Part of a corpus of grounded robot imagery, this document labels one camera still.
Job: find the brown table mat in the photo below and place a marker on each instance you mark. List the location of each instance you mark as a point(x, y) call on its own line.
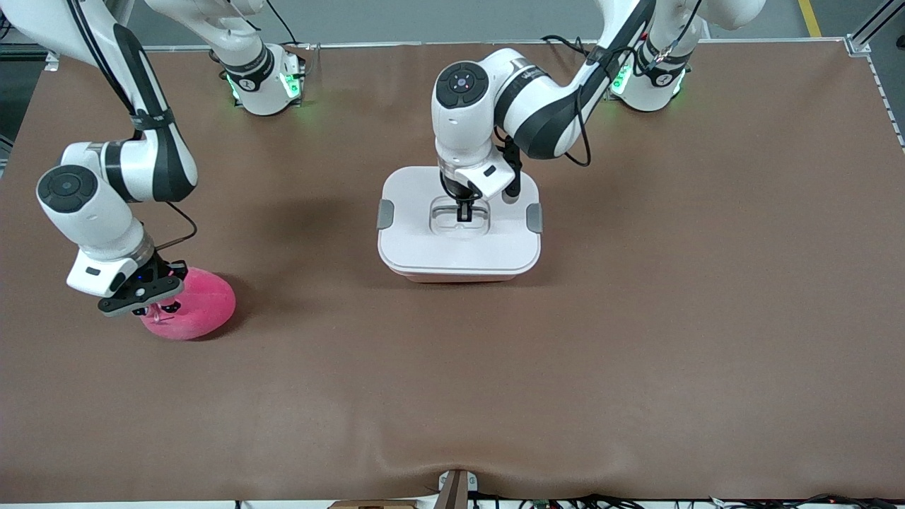
point(452, 389)

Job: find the aluminium frame profile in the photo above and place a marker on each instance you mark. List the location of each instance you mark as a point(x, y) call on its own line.
point(51, 61)
point(859, 44)

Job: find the pink plush toy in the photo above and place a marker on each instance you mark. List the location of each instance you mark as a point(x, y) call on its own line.
point(205, 311)

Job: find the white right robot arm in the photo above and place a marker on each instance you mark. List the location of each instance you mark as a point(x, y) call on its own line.
point(85, 212)

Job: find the brown cardboard piece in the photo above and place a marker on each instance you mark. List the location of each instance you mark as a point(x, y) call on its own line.
point(375, 505)

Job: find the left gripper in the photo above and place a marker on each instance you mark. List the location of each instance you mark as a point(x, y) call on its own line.
point(458, 191)

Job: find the metal camera post bracket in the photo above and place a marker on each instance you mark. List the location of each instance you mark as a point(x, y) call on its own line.
point(456, 491)

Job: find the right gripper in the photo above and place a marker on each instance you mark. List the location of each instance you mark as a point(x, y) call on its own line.
point(168, 272)

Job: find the pink plastic storage box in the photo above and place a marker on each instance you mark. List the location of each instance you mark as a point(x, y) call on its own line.
point(459, 278)

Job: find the white box lid grey latches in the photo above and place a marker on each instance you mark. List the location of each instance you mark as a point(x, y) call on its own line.
point(424, 247)

